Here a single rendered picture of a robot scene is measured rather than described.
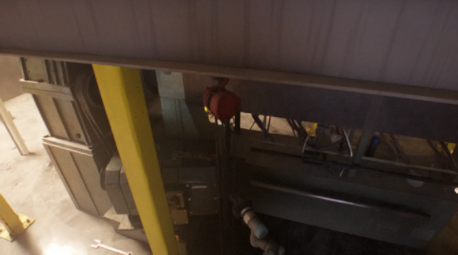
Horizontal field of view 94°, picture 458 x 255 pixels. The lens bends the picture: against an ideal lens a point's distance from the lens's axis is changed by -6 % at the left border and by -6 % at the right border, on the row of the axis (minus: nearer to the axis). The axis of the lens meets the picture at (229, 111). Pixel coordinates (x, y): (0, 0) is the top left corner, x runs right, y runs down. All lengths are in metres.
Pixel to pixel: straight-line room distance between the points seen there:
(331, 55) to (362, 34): 0.07
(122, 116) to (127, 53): 0.20
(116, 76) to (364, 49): 0.65
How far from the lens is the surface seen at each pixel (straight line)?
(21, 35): 1.09
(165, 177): 1.58
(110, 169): 1.71
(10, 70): 6.03
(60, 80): 1.82
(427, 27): 0.61
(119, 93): 0.77
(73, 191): 2.58
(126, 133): 0.85
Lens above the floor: 1.89
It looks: 30 degrees down
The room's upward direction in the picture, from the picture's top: straight up
